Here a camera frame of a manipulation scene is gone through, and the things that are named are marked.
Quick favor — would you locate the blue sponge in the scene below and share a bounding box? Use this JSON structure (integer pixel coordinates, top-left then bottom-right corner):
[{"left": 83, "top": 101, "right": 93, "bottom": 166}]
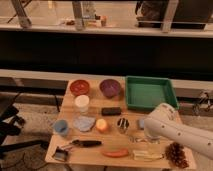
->
[{"left": 138, "top": 119, "right": 145, "bottom": 130}]

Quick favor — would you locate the orange carrot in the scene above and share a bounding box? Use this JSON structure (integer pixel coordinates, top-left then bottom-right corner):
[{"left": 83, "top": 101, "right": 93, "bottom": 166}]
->
[{"left": 101, "top": 149, "right": 129, "bottom": 158}]

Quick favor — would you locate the grey blue cloth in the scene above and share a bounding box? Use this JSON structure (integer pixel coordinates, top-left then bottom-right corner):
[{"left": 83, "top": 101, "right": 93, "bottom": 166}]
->
[{"left": 73, "top": 116, "right": 96, "bottom": 132}]

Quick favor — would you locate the green plastic tray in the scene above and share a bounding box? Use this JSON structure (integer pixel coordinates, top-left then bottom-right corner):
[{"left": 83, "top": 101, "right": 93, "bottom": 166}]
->
[{"left": 125, "top": 76, "right": 179, "bottom": 111}]

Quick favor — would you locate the orange yellow apple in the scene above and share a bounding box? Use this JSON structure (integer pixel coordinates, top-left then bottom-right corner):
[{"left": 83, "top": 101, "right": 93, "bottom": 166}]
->
[{"left": 95, "top": 119, "right": 109, "bottom": 133}]

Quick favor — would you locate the white plastic cup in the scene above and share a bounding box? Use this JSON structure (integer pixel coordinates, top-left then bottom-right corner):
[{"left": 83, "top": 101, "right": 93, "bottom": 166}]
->
[{"left": 74, "top": 95, "right": 90, "bottom": 113}]

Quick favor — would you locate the small metal clip tool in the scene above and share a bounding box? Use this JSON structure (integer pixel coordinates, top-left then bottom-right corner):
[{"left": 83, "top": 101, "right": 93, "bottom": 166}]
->
[{"left": 52, "top": 145, "right": 72, "bottom": 162}]

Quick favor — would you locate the black silver metal can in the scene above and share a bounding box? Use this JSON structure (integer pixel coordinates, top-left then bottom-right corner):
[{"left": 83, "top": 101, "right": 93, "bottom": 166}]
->
[{"left": 117, "top": 118, "right": 129, "bottom": 134}]

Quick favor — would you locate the black office chair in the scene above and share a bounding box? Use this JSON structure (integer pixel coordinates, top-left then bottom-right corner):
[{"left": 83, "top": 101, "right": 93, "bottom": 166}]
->
[{"left": 0, "top": 95, "right": 49, "bottom": 159}]

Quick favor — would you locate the black handled peeler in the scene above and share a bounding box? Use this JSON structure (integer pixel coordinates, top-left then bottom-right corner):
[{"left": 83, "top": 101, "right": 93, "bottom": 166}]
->
[{"left": 71, "top": 140, "right": 102, "bottom": 148}]

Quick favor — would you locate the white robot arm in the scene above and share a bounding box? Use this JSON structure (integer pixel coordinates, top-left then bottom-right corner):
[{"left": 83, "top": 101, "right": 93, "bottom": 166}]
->
[{"left": 144, "top": 103, "right": 213, "bottom": 160}]

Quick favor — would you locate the purple bowl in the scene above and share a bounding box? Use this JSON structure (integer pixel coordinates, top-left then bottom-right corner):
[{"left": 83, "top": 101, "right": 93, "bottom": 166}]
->
[{"left": 99, "top": 79, "right": 121, "bottom": 98}]

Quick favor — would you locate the brown grape bunch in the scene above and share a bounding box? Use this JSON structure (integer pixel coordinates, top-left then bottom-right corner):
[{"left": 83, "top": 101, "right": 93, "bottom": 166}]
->
[{"left": 165, "top": 142, "right": 189, "bottom": 169}]

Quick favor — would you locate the silver metal fork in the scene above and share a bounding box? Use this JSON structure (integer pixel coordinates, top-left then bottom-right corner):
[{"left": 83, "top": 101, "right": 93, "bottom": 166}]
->
[{"left": 129, "top": 136, "right": 146, "bottom": 143}]

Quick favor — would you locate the red bowl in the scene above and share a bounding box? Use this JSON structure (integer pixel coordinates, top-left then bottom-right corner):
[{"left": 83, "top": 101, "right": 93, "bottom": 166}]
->
[{"left": 70, "top": 80, "right": 90, "bottom": 96}]

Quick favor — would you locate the black rectangular block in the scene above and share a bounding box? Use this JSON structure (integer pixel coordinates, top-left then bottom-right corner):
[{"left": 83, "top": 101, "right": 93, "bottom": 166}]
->
[{"left": 101, "top": 107, "right": 121, "bottom": 116}]

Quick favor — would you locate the blue plastic cup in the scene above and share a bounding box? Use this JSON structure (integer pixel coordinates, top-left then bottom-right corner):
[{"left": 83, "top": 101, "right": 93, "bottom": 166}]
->
[{"left": 53, "top": 120, "right": 69, "bottom": 136}]

